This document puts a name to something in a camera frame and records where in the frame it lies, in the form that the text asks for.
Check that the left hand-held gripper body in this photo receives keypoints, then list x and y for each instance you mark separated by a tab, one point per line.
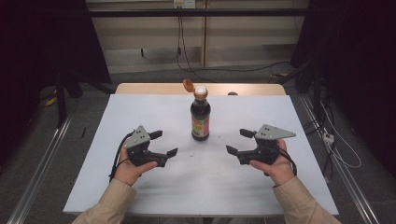
141	152

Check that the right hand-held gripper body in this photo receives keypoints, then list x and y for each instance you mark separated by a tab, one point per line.
267	146

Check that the dark sauce bottle orange cap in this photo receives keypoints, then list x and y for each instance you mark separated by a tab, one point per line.
200	118

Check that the person's left hand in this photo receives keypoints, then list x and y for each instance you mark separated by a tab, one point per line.
130	172

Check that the person's right hand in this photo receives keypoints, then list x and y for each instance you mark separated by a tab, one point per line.
280	171

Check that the white board table cover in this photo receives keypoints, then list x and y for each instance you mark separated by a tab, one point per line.
211	180

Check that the light wooden table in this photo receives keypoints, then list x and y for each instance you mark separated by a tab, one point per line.
149	88

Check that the white power strip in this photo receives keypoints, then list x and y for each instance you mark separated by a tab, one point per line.
328	137

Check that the small black stick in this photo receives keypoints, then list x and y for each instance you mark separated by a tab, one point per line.
83	132

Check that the black metal stand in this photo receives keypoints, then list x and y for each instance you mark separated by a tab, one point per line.
60	99

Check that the black horizontal crossbar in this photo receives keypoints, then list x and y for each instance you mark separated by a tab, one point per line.
218	12

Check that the black curtain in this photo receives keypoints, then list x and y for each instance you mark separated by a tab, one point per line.
46	40
358	46

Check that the aluminium floor rail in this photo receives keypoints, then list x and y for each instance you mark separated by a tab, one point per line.
345	177
40	171

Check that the white wall outlet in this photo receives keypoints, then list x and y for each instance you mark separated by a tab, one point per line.
184	3

